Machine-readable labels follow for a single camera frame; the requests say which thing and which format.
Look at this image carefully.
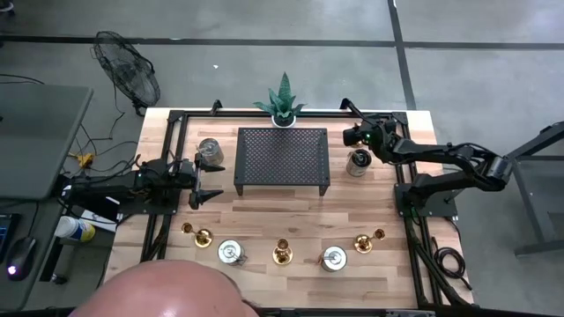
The silver metal bracket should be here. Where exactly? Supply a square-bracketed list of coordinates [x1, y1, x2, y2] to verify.
[385, 309, 436, 317]

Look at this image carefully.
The black control box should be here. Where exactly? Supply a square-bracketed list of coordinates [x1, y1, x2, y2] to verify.
[55, 175, 121, 222]

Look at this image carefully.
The black aluminium rig frame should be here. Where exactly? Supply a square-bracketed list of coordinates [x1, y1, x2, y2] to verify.
[99, 108, 475, 317]

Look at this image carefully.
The white paper sheet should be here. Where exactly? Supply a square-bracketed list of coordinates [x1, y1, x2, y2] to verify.
[78, 209, 119, 233]

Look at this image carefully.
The person's head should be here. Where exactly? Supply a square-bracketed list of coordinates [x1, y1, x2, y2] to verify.
[68, 258, 261, 317]

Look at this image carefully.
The coiled black cable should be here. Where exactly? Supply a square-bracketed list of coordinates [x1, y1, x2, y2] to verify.
[433, 236, 473, 291]

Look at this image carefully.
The black computer mouse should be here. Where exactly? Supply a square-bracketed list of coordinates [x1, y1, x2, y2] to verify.
[4, 236, 39, 282]

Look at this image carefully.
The black perforated metal rack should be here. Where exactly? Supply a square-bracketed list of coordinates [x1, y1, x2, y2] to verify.
[233, 127, 331, 197]

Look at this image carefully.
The black framed desk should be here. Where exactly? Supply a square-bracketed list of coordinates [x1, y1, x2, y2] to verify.
[504, 121, 564, 257]

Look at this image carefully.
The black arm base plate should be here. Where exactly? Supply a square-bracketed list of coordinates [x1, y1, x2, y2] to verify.
[394, 182, 459, 219]
[116, 193, 182, 217]

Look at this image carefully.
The large grey desk top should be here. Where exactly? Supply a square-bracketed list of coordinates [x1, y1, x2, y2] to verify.
[0, 82, 95, 202]

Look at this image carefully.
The green plant in white pot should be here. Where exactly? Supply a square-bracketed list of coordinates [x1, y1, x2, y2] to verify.
[252, 71, 308, 129]

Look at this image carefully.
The black fan cable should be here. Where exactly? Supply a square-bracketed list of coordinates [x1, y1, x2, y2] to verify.
[70, 83, 140, 177]

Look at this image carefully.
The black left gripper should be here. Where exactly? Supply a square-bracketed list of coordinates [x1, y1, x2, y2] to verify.
[180, 152, 226, 210]

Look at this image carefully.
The grey computer desk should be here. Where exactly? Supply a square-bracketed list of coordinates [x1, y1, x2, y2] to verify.
[0, 197, 67, 312]

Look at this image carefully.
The white wipes canister yellow lid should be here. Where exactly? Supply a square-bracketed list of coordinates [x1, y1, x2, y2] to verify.
[53, 215, 97, 243]

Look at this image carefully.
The yellow power plug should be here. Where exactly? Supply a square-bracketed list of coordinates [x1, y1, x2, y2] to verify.
[68, 151, 96, 169]

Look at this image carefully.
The glass candle jar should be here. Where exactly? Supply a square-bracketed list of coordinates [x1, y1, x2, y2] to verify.
[197, 137, 225, 166]
[317, 245, 349, 273]
[217, 239, 248, 267]
[345, 148, 374, 178]

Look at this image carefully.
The black floor fan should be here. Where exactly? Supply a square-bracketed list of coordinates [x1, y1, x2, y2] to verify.
[90, 30, 162, 118]

